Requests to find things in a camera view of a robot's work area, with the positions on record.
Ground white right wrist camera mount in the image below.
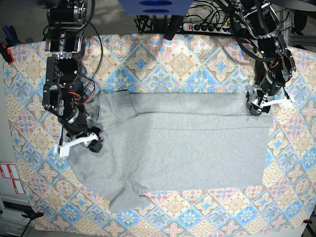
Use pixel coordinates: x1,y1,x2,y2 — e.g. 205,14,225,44
53,133,98,158

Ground grey T-shirt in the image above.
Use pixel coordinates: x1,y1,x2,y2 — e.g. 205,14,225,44
68,90,273,213

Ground patterned tile tablecloth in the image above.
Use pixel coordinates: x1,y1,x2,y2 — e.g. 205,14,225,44
1,35,316,237

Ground orange black clamp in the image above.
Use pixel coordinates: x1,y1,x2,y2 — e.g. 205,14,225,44
303,219,313,224
0,43,14,65
21,211,43,220

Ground black strap under mount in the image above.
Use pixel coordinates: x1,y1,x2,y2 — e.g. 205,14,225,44
163,15,184,41

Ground orange black clamp lower left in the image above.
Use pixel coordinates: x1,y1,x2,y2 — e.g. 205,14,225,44
21,211,43,220

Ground red white labels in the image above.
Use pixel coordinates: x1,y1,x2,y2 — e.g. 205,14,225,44
0,162,25,195

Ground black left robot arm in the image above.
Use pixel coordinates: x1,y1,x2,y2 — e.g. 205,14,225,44
230,0,296,116

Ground white power strip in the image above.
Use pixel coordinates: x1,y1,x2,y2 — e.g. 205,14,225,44
182,23,230,34

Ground orange black clamp lower right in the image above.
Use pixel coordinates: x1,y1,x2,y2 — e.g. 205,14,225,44
303,219,313,224

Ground orange black clamp upper left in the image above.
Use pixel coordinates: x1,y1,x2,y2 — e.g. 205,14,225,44
0,43,14,65

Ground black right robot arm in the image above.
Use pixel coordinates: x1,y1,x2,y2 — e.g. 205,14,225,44
42,0,102,157

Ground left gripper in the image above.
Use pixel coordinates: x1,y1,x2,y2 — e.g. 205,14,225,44
246,83,279,116

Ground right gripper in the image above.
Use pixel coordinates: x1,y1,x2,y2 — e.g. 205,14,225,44
59,110,102,153

